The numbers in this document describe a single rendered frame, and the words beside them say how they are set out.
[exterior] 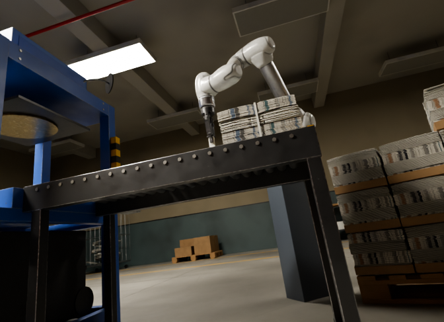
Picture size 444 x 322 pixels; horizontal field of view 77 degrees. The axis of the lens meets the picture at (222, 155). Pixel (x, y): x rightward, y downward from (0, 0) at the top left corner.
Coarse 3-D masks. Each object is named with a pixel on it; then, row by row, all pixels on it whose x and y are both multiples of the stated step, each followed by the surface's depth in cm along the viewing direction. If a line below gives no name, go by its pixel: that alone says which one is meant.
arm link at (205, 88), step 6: (204, 72) 157; (198, 78) 155; (204, 78) 153; (198, 84) 154; (204, 84) 151; (210, 84) 149; (198, 90) 154; (204, 90) 151; (210, 90) 151; (198, 96) 154
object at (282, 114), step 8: (288, 96) 129; (264, 104) 131; (272, 104) 130; (280, 104) 129; (288, 104) 127; (296, 104) 127; (264, 112) 130; (272, 112) 129; (280, 112) 128; (288, 112) 127; (296, 112) 126; (272, 120) 128; (280, 120) 127; (288, 120) 127; (296, 120) 126; (272, 128) 128; (280, 128) 127; (288, 128) 126; (296, 128) 125
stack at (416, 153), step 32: (352, 160) 169; (384, 160) 160; (416, 160) 150; (352, 192) 166; (384, 192) 157; (416, 192) 148; (352, 224) 163; (384, 256) 152; (416, 256) 144; (384, 288) 149; (416, 288) 169
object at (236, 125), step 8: (224, 112) 135; (232, 112) 134; (240, 112) 133; (248, 112) 132; (224, 120) 134; (232, 120) 133; (240, 120) 132; (248, 120) 131; (224, 128) 134; (232, 128) 132; (240, 128) 131; (248, 128) 131; (224, 136) 133; (232, 136) 132; (240, 136) 131; (248, 136) 130
